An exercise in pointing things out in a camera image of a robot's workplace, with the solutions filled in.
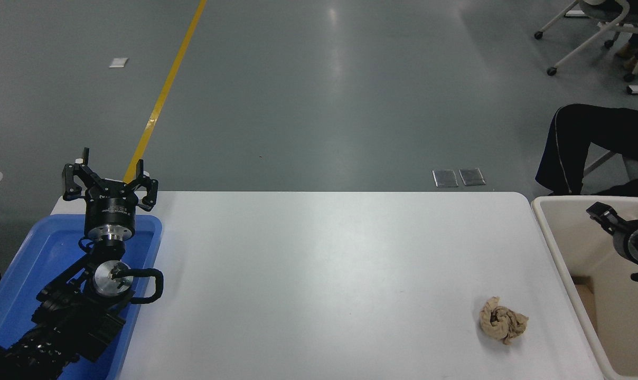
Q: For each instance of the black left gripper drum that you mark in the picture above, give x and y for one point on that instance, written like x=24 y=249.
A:
x=111 y=208

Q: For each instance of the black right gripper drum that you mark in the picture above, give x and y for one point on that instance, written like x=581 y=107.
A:
x=624 y=243

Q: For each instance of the silver floor plate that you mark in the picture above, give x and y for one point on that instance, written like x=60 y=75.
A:
x=445 y=178
x=472 y=177

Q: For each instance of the large pale bin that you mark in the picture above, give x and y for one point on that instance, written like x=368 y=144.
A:
x=562 y=237

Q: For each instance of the blue plastic tray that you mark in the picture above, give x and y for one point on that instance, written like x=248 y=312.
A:
x=44 y=248

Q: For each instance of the seated person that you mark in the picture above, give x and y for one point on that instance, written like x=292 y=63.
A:
x=578 y=132

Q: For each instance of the yellow floor tape line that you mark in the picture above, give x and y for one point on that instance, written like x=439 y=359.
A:
x=165 y=89

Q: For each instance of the crumpled tan paper ball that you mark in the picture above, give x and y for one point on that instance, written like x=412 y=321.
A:
x=503 y=322

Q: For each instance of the white wheeled chair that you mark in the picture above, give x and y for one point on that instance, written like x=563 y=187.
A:
x=584 y=46

